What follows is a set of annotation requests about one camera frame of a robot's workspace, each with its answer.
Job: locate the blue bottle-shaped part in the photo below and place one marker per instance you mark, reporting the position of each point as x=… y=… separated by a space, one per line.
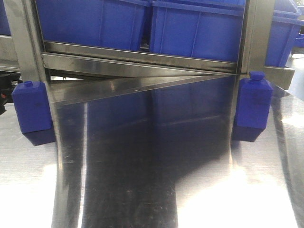
x=32 y=106
x=253 y=101

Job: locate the blue plastic bin left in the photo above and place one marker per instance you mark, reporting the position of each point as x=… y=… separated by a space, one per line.
x=103 y=23

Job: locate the blue plastic bin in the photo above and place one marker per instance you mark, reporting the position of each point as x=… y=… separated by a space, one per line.
x=103 y=23
x=285 y=27
x=199 y=30

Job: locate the blue plastic bin middle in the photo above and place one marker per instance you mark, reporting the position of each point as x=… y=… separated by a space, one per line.
x=199 y=30

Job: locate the black equipment at left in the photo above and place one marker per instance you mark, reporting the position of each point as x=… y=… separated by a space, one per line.
x=8 y=82

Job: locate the blue plastic bin right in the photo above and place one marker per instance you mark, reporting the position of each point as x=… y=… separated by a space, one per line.
x=285 y=27

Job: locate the stainless steel shelf frame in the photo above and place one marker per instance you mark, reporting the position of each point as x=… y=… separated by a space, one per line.
x=26 y=52

